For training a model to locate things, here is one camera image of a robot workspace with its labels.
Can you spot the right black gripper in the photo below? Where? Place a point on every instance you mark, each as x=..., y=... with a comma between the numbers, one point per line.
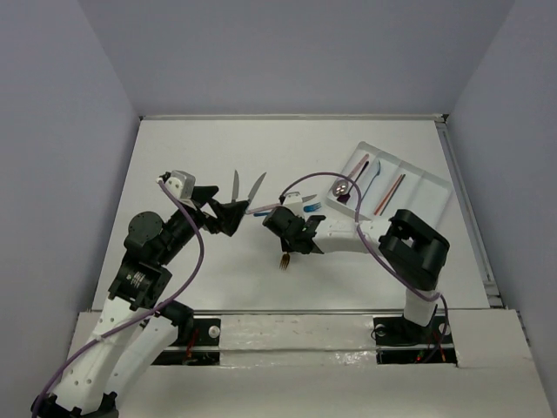
x=285, y=245

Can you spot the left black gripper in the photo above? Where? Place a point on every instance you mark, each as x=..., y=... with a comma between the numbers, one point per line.
x=208, y=210

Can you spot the gold fork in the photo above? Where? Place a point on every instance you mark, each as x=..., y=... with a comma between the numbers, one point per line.
x=284, y=261

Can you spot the purple spoon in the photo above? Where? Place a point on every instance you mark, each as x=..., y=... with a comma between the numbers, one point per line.
x=354, y=183

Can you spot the silver spoon pink handle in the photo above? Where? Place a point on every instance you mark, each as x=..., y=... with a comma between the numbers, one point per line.
x=341, y=186

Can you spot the blue fork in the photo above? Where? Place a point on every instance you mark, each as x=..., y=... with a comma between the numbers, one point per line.
x=312, y=207
x=376, y=173

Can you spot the orange chopstick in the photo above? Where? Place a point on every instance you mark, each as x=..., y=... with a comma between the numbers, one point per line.
x=392, y=189

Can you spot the blue chopstick diagonal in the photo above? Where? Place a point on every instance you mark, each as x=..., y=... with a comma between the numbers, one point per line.
x=383, y=209

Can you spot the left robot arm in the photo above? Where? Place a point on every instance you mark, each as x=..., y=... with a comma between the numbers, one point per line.
x=136, y=325

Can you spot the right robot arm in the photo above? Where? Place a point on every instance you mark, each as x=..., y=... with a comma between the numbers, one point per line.
x=404, y=245

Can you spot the white divided utensil tray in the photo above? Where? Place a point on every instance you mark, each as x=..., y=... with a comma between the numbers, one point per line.
x=421, y=192

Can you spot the silver knife dark handle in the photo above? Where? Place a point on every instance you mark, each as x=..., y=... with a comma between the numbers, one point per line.
x=235, y=186

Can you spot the silver knife teal handle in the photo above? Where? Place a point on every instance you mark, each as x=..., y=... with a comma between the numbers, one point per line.
x=252, y=193

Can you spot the silver knife pink handle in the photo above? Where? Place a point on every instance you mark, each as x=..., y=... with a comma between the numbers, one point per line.
x=271, y=206

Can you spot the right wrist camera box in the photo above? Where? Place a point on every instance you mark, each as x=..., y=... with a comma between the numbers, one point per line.
x=294, y=202

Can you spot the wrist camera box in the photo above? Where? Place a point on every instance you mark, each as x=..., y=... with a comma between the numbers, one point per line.
x=178, y=184
x=294, y=202

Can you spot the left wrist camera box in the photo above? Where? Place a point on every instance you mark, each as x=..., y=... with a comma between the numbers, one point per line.
x=178, y=184

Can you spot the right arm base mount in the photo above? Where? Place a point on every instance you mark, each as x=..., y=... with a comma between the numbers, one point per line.
x=401, y=342

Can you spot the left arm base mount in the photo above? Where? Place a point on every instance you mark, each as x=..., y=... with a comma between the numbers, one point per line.
x=197, y=345

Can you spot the aluminium frame rail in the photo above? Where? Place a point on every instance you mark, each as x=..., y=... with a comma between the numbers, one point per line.
x=435, y=117

